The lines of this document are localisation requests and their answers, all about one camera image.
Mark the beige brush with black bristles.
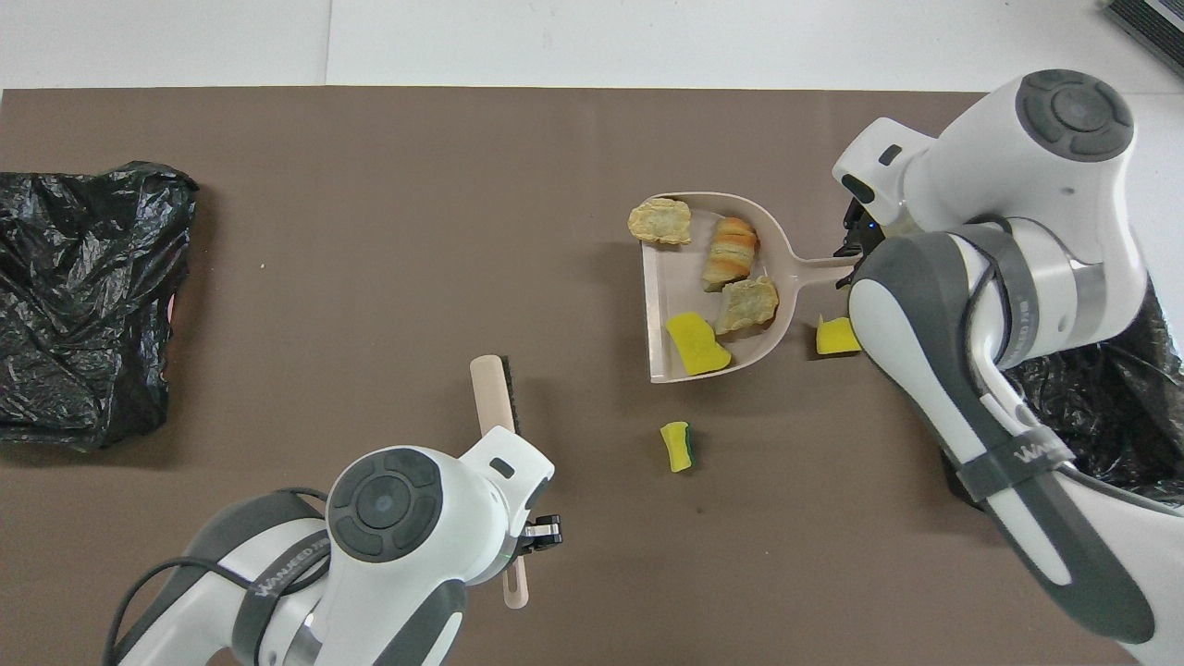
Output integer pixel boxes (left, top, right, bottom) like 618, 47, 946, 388
470, 355, 530, 610

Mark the bin wrapped in black bag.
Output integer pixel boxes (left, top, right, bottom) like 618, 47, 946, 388
0, 161, 200, 452

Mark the dark grey ribbed device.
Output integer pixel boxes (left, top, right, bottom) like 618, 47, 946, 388
1103, 0, 1184, 77

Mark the small yellow green sponge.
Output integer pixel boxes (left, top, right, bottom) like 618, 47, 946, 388
660, 421, 695, 474

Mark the open bin with black liner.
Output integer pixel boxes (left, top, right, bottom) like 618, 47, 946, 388
942, 277, 1184, 508

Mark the yellow sponge wedge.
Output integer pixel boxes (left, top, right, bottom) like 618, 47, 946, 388
665, 312, 733, 377

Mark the orange striped croissant piece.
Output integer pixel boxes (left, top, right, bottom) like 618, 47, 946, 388
701, 216, 760, 293

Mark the beige plastic dustpan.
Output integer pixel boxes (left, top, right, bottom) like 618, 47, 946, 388
641, 191, 857, 384

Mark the brown paper table mat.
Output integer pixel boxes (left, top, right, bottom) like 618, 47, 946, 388
0, 88, 1159, 666

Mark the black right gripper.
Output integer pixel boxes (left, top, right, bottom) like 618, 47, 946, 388
835, 197, 880, 290

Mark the yellowish pale bread piece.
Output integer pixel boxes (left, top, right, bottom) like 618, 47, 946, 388
628, 198, 693, 246

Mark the notched yellow sponge piece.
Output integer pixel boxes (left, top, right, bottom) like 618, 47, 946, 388
816, 316, 863, 356

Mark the greyish pale bread piece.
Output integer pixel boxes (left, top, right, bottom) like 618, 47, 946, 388
713, 276, 780, 336

